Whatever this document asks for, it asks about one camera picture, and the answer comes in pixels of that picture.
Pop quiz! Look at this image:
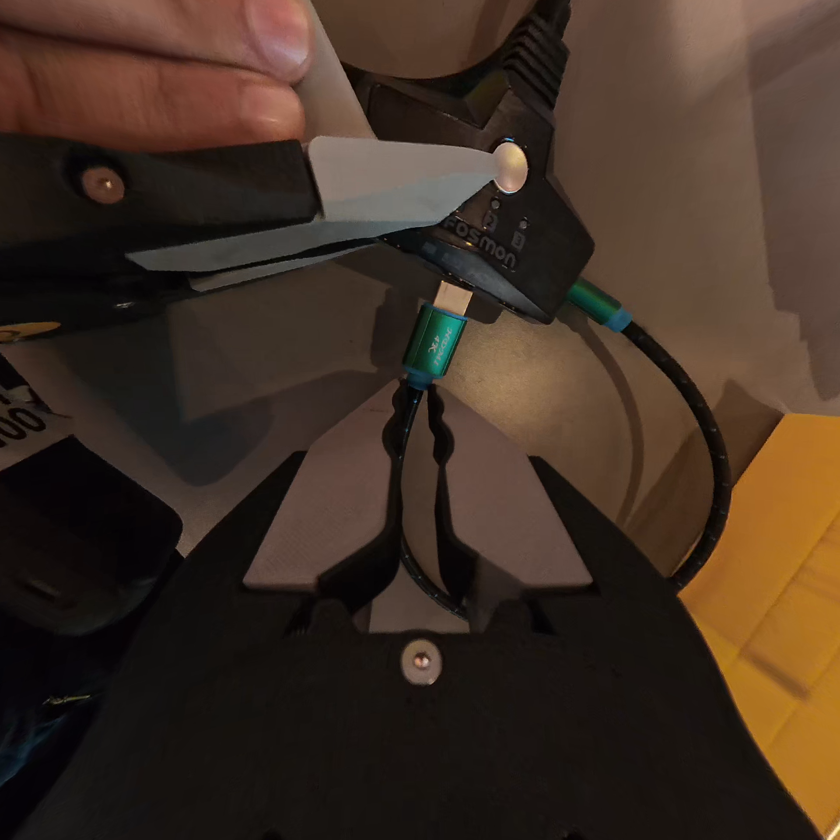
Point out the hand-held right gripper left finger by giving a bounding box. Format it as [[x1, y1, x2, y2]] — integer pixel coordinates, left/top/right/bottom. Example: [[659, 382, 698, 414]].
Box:
[[243, 382, 406, 618]]

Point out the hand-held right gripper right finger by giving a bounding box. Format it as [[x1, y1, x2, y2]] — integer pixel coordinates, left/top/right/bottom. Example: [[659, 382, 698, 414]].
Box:
[[425, 387, 595, 608]]

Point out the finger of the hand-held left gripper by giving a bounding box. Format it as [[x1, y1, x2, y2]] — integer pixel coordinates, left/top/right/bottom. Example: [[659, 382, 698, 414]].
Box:
[[189, 246, 370, 294], [128, 0, 500, 273]]

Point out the black HDMI switch hub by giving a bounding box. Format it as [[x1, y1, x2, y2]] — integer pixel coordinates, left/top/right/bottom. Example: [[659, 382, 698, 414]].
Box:
[[341, 0, 597, 326]]

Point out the green plug braided hdmi cable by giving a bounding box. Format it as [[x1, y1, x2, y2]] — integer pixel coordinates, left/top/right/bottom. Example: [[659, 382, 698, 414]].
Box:
[[394, 279, 732, 621]]

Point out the yellow plastic bin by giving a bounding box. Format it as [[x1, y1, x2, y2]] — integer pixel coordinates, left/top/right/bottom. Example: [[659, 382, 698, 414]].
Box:
[[679, 413, 840, 834]]

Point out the person's left hand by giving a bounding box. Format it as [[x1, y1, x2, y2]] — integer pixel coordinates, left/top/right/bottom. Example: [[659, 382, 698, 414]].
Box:
[[0, 0, 314, 155]]

